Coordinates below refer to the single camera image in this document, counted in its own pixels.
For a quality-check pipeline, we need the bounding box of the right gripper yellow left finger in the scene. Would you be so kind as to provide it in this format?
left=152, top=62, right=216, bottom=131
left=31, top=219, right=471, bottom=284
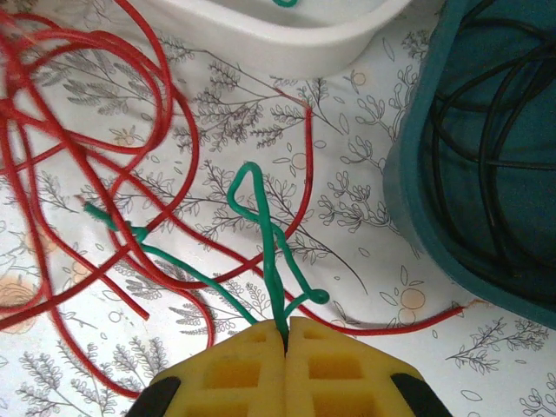
left=149, top=321, right=287, bottom=417

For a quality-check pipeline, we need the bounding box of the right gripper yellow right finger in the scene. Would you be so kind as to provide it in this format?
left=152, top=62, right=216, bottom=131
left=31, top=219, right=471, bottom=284
left=285, top=315, right=419, bottom=417

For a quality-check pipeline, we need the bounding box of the black cable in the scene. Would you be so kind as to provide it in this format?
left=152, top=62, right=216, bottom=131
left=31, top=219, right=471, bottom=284
left=427, top=0, right=556, bottom=279

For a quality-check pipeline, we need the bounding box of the teal plastic bin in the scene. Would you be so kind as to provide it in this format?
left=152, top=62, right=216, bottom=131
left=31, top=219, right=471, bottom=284
left=381, top=0, right=556, bottom=331

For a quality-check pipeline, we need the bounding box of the white plastic bin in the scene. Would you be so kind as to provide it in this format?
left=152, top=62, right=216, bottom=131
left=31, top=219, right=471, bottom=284
left=142, top=0, right=414, bottom=79

